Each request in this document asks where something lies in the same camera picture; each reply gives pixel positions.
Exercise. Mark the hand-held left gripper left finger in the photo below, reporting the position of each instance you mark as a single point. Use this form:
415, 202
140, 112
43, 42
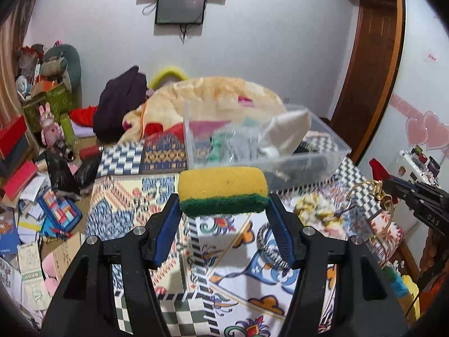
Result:
168, 228

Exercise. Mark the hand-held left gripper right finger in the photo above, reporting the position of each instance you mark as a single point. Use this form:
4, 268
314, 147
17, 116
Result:
280, 228

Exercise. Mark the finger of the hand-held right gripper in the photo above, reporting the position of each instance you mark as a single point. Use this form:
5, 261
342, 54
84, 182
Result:
407, 198
400, 183

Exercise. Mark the red cloth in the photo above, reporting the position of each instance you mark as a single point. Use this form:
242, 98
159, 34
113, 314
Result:
378, 170

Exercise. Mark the yellow and green sponge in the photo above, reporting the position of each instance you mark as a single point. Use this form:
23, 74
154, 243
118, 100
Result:
222, 189

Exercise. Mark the clear plastic box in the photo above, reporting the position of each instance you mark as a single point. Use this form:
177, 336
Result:
252, 163

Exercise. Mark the white suitcase with stickers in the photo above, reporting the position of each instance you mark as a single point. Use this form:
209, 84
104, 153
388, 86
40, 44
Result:
408, 165

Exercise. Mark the yellow scrunchie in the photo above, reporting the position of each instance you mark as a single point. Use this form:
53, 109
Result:
315, 210

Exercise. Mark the pink heart decals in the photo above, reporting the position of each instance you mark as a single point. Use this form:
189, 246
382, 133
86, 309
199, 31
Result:
429, 130

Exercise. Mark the black cloth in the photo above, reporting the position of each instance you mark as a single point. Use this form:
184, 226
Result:
301, 168

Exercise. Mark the patterned bed cover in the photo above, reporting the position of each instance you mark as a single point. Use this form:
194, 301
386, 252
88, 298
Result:
228, 281

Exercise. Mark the grey fluffy cloth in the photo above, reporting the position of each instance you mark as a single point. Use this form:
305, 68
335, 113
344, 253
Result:
245, 144

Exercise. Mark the green cloth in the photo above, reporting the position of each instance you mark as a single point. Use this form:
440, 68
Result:
219, 147

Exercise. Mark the white cloth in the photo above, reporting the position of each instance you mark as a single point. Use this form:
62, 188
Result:
289, 130

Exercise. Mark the pink cloth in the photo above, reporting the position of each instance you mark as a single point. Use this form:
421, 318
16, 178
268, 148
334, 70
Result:
207, 128

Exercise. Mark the colourful pencil case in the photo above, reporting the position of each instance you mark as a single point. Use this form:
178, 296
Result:
59, 212

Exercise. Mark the wooden door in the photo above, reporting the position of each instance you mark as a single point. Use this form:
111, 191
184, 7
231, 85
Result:
371, 70

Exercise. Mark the black plastic bag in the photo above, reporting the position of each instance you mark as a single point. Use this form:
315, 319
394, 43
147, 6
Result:
61, 175

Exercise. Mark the dark purple garment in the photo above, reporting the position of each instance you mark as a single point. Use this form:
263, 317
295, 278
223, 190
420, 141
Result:
119, 105

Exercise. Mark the pile of papers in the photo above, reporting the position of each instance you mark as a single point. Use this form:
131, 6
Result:
33, 207

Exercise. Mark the red garment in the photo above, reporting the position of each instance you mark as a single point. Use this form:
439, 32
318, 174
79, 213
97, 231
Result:
82, 116

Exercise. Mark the beige plush blanket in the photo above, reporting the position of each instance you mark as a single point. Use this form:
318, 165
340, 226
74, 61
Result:
210, 93

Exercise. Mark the green bottle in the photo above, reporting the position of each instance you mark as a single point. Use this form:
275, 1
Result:
68, 128

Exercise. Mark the red book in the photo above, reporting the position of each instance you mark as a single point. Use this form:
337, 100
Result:
21, 180

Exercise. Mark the pink bunny plush toy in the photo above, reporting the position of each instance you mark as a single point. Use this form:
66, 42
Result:
49, 128

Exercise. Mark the blue book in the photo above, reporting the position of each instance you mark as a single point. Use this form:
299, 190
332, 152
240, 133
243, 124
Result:
8, 235

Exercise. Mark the green cardboard box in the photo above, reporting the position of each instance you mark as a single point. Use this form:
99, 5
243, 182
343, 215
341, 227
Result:
58, 100

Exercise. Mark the red box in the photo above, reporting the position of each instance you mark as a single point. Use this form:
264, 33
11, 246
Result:
12, 135

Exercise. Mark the grey green pillow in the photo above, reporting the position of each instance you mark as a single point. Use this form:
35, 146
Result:
72, 63

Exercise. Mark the small black screen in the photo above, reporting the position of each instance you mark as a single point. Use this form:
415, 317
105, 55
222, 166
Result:
180, 8

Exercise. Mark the curtain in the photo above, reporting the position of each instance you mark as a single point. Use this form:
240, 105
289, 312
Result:
14, 35

